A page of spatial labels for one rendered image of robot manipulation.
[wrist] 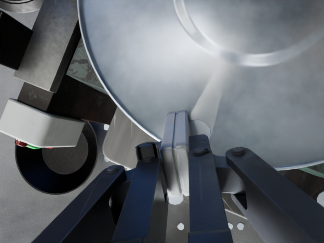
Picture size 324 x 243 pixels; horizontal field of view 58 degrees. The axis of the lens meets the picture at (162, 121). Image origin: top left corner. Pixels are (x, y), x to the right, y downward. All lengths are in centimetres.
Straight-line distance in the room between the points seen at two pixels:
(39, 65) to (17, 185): 83
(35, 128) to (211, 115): 28
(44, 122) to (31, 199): 78
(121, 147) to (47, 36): 25
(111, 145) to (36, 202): 96
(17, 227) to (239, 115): 109
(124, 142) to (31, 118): 23
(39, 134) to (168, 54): 26
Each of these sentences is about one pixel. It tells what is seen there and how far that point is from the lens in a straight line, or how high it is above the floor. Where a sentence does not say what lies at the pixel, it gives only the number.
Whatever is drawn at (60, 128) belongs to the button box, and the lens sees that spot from 48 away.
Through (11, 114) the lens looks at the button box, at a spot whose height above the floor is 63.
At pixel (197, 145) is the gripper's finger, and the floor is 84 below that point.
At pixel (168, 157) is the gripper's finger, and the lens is 15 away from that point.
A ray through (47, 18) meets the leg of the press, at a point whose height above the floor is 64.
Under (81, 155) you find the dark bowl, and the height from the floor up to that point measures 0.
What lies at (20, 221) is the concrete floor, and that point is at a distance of 124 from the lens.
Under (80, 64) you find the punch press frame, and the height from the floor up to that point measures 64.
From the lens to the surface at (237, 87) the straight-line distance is 23.
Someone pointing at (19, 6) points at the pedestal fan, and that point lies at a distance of 130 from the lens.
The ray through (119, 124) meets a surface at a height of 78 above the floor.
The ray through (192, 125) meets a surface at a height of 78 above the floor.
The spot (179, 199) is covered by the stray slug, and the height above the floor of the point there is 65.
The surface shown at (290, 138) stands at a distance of 24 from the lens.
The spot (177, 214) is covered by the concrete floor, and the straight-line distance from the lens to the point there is 104.
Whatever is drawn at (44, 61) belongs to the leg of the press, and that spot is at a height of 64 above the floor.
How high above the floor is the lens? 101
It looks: 81 degrees down
